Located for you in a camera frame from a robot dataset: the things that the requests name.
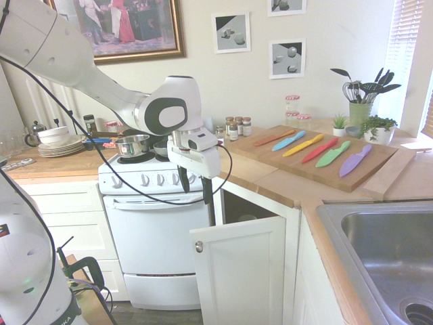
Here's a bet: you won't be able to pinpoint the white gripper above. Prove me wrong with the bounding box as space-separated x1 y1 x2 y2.
166 127 221 205

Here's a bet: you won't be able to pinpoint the white cabinet door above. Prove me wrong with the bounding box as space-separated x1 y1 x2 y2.
189 215 287 325

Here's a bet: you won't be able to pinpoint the white drawer cabinet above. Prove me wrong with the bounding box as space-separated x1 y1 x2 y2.
14 178 131 302

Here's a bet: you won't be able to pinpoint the white kitchen stove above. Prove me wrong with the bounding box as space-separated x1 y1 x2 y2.
97 128 217 311

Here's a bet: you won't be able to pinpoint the steel saucepan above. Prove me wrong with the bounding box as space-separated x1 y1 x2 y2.
114 134 151 158

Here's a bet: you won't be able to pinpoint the orange knife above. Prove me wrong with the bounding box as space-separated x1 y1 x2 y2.
253 129 296 147

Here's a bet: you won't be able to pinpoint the blue knife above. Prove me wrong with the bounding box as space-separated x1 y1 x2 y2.
271 130 306 152

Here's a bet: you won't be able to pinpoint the yellow knife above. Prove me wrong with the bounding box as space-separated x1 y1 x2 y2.
282 133 325 158

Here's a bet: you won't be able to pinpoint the large wooden cutting board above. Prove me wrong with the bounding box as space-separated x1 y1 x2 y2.
225 125 399 193

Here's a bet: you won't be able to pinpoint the red knife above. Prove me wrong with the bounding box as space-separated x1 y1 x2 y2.
301 137 340 165

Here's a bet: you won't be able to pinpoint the stack of white plates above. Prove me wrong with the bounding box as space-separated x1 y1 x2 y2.
37 134 88 158

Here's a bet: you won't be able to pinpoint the green knife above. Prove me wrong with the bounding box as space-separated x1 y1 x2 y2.
315 140 351 169

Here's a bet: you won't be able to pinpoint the white ceramic bowl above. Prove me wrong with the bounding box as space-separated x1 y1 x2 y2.
37 125 70 147

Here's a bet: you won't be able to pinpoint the small succulent white pot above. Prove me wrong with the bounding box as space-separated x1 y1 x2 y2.
332 112 348 138

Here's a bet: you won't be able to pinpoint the grey still life print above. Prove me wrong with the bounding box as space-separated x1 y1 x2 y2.
211 12 252 55
268 37 307 81
267 0 308 18

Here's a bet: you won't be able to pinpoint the purple knife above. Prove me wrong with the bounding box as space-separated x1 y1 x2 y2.
339 144 373 179

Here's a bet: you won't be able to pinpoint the gold framed painting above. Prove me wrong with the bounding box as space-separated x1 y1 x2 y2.
45 0 187 66

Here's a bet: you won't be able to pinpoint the metal kettle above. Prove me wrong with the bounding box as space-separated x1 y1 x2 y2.
24 120 48 148

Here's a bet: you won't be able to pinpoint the green utensil holder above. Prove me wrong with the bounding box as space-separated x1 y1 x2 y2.
348 101 373 128

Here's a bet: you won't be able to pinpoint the leafy plant white pot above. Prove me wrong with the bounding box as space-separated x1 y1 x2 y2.
357 114 398 146

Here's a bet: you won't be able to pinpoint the black kitchen utensils bunch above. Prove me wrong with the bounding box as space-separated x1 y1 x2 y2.
329 67 403 104

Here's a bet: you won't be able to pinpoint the stainless steel sink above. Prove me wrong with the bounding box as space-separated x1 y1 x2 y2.
315 202 433 325

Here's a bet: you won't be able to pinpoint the white window blinds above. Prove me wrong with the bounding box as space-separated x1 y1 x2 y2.
376 0 425 129

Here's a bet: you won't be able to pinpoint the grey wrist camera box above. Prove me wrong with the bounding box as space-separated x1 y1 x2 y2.
187 133 218 152

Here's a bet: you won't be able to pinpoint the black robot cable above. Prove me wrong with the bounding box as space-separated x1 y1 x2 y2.
0 0 233 325

